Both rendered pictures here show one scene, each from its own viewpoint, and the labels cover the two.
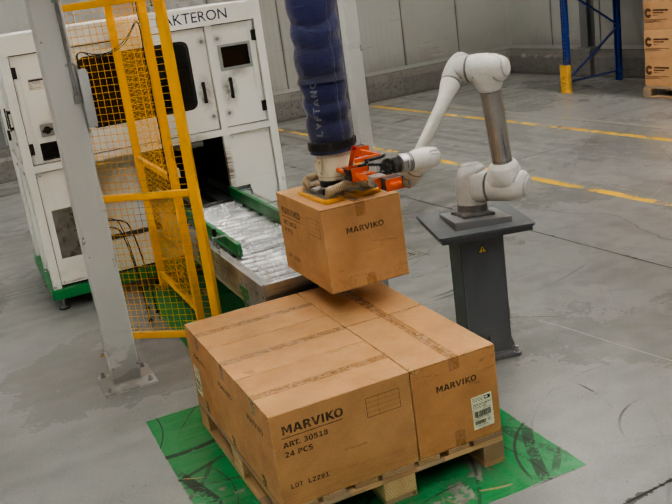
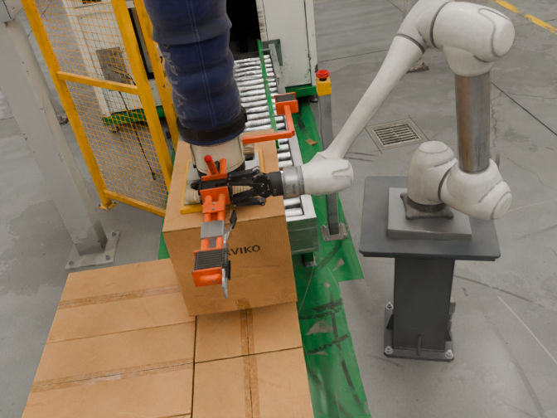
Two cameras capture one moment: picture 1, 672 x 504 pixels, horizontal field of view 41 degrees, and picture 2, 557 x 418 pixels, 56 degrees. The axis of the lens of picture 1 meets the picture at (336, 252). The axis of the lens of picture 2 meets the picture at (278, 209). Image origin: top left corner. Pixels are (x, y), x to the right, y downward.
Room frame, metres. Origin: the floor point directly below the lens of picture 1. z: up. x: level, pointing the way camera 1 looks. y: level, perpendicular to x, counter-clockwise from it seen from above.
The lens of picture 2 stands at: (2.79, -0.80, 2.09)
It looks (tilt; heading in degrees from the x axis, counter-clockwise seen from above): 37 degrees down; 22
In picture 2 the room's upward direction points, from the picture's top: 8 degrees counter-clockwise
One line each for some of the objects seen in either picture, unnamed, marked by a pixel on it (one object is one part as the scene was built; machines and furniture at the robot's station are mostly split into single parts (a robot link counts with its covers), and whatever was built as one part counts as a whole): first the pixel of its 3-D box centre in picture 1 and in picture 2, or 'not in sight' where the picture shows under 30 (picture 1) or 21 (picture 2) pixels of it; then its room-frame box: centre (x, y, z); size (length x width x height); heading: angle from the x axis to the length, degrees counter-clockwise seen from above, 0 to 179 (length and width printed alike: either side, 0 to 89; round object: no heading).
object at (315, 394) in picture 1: (331, 373); (179, 398); (3.73, 0.10, 0.34); 1.20 x 1.00 x 0.40; 22
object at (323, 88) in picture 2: not in sight; (328, 163); (5.18, -0.18, 0.50); 0.07 x 0.07 x 1.00; 22
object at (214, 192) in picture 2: (356, 173); (215, 189); (3.95, -0.14, 1.20); 0.10 x 0.08 x 0.06; 111
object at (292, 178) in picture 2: (403, 163); (292, 181); (4.02, -0.36, 1.20); 0.09 x 0.06 x 0.09; 22
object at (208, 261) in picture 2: (389, 183); (209, 266); (3.62, -0.26, 1.21); 0.08 x 0.07 x 0.05; 21
